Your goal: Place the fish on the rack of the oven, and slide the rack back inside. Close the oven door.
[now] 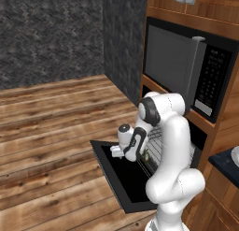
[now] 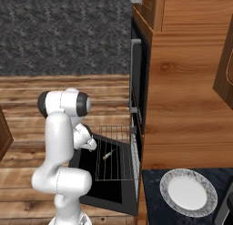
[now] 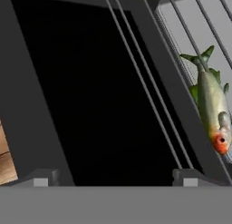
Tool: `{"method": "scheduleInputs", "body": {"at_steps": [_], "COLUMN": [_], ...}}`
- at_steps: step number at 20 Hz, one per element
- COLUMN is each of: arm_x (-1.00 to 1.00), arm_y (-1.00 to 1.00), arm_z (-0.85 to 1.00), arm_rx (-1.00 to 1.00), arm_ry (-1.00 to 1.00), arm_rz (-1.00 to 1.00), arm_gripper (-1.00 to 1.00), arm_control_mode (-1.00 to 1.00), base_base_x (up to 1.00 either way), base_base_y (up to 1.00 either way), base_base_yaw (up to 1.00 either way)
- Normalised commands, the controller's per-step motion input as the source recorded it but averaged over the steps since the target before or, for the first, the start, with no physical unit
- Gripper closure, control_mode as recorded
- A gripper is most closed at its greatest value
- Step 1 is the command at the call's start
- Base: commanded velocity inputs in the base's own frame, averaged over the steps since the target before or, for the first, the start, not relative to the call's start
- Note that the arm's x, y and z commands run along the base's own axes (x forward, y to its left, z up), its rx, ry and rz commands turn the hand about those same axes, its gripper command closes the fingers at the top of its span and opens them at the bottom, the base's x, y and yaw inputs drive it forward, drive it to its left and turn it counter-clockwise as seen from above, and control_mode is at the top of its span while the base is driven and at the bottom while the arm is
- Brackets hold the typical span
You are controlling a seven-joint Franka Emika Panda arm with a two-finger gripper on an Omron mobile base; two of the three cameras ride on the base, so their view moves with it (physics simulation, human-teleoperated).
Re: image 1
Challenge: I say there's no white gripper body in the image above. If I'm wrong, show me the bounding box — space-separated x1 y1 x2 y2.
109 144 125 158

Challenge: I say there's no black oven door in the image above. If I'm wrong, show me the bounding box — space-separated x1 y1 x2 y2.
90 139 161 215

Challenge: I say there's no black built-in oven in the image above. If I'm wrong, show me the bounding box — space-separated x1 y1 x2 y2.
139 83 209 180

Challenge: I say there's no grey microwave door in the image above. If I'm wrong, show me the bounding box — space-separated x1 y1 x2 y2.
144 23 207 112

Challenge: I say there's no black microwave oven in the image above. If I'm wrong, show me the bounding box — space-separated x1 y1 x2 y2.
142 16 239 124

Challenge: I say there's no small orange green food item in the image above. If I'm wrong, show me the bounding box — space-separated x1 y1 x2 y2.
142 149 150 163

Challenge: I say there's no wooden base cupboard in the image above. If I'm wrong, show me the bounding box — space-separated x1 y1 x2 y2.
186 163 239 231

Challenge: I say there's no wooden appliance housing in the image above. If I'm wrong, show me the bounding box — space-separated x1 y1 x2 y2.
138 0 239 231

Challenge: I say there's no metal wire oven rack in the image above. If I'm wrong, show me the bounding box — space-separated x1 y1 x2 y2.
138 124 198 177

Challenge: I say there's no grey microwave door handle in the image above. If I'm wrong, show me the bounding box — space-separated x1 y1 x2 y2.
185 36 206 115

